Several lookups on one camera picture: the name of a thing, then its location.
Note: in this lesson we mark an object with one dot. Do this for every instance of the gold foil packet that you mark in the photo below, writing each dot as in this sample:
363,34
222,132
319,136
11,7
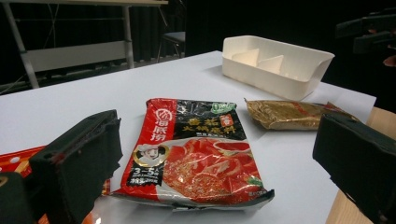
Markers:
280,113

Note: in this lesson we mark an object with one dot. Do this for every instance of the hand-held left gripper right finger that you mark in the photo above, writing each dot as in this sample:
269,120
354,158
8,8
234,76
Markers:
361,158

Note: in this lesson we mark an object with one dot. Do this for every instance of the red and black soup base packet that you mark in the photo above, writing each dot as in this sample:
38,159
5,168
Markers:
199,168

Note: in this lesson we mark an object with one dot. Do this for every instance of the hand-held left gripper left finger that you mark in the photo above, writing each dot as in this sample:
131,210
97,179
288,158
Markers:
74,161

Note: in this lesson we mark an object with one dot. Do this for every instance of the white plastic divided bin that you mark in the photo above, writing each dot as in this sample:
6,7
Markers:
274,82

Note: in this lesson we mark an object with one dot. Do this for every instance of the orange snack packet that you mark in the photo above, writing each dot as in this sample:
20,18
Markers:
12,160

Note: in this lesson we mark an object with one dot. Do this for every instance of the dark chair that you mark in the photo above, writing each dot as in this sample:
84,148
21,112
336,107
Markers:
176,36

